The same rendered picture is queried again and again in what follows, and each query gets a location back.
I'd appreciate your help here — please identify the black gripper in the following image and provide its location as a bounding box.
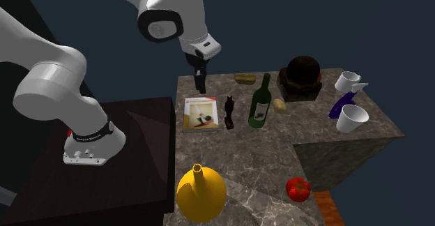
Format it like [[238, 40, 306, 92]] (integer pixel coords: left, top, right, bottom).
[[185, 52, 209, 96]]

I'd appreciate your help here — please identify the white and orange book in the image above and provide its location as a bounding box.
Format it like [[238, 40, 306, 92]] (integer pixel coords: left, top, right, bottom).
[[183, 96, 221, 134]]

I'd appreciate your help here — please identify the dark cat figurine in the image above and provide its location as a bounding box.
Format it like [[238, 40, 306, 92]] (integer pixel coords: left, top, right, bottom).
[[224, 96, 236, 130]]

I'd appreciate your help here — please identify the olive green oblong bread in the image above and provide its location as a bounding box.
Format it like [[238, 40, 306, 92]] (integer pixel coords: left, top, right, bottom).
[[235, 73, 257, 85]]

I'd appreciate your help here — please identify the green wine bottle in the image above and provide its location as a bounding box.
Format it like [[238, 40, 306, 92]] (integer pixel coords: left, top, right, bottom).
[[248, 73, 273, 129]]

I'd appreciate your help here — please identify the yellow potato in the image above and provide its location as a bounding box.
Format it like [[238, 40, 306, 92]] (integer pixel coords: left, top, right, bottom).
[[273, 98, 287, 115]]

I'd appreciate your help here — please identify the yellow round vase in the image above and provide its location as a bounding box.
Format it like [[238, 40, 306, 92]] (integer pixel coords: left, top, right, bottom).
[[176, 163, 227, 224]]

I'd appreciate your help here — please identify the dark robot stand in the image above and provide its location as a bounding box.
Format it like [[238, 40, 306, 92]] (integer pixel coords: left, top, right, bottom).
[[0, 96, 176, 226]]

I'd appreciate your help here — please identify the blue spray bottle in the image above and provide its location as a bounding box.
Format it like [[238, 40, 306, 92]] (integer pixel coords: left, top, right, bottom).
[[328, 82, 369, 120]]

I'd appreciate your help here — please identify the red tomato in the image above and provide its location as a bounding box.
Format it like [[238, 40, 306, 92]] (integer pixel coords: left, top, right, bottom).
[[285, 176, 312, 204]]

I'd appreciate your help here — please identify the white paper cup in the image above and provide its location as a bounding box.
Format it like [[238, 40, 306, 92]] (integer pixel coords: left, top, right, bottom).
[[335, 104, 370, 134]]

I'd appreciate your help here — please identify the orange wooden furniture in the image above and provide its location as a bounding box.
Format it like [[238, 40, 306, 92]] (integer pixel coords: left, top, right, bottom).
[[312, 190, 346, 226]]

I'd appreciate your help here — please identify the white mug with handle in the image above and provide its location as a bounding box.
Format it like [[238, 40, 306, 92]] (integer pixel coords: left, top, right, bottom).
[[334, 70, 362, 93]]

